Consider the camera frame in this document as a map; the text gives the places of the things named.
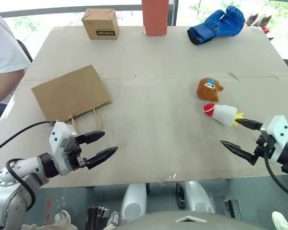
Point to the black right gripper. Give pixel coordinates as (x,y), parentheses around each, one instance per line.
(264,146)

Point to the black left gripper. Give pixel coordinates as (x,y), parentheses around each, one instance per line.
(74,153)

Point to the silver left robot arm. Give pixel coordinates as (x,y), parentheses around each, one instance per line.
(26,164)

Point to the white chicken plush toy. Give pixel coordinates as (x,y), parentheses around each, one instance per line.
(224,113)

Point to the brown plush toy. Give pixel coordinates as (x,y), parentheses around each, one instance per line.
(207,92)

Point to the white robot left leg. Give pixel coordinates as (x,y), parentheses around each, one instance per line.
(133,201)

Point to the white robot leg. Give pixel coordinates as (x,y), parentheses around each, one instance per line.
(196,196)
(133,201)

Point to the black device under table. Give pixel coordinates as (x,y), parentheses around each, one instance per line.
(97,218)

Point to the white robot right leg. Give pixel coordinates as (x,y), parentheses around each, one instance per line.
(196,196)

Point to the beige crumpled cloth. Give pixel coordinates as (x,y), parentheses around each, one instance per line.
(60,221)

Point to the white shoe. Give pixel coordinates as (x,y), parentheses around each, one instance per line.
(280,221)

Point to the grey robot torso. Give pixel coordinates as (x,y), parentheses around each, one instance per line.
(187,221)

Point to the blue boxing glove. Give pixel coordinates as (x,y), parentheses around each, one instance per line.
(218,26)

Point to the black chair back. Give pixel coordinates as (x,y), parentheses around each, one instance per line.
(25,51)

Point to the small brown cardboard box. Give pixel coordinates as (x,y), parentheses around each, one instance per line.
(99,24)

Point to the person in white t-shirt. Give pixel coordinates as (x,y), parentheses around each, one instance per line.
(2,55)

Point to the tall red-brown box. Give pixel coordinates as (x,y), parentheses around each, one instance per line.
(156,18)

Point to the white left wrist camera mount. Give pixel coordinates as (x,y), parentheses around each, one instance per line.
(60,136)

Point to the metal bracket under table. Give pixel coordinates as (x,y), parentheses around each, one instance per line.
(232,209)

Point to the grey window rail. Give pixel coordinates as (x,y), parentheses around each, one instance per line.
(62,10)

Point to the grey window post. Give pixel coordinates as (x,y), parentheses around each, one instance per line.
(174,12)

